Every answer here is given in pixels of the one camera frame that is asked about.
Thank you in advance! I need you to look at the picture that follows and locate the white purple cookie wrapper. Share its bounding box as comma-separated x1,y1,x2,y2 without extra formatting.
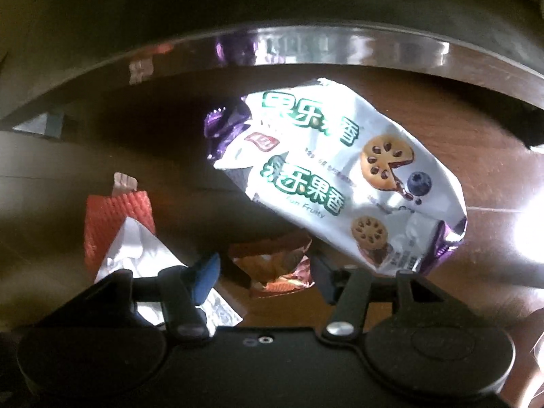
205,77,468,275

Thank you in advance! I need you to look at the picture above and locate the white crumpled wrapper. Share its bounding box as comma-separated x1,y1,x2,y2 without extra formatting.
93,217,192,283

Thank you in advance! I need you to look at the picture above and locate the red foam net sleeve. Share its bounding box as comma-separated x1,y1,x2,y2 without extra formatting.
84,172,156,270

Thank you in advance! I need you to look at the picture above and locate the clear plastic wrapper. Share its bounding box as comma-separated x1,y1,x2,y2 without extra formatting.
136,289,245,329

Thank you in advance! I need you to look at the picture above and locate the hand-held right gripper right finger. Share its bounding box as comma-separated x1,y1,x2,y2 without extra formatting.
309,255,462,343

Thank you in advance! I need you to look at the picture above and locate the chrome frame bench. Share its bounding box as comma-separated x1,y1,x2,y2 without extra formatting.
0,25,544,130

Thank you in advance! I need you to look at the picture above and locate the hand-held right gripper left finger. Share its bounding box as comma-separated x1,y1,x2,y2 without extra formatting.
64,253,222,341

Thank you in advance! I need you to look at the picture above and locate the orange brown snack wrapper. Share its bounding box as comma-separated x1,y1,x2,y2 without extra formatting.
228,230,315,300

